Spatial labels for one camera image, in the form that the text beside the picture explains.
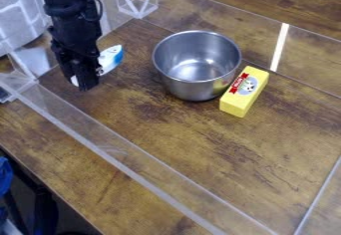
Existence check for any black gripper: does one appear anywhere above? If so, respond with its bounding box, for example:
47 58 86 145
47 0 103 92

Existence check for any white and blue toy fish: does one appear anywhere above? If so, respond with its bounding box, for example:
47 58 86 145
69 45 124 87

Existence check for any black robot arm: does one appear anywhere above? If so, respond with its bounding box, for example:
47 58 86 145
44 0 103 91

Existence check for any silver metal pot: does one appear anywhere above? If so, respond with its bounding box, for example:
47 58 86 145
152 30 242 102

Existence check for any blue object at edge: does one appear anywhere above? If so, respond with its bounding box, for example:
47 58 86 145
0 156 13 228

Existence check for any yellow butter block toy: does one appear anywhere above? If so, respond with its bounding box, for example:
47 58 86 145
218 66 269 118

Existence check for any clear acrylic barrier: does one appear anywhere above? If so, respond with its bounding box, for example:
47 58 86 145
0 0 341 235

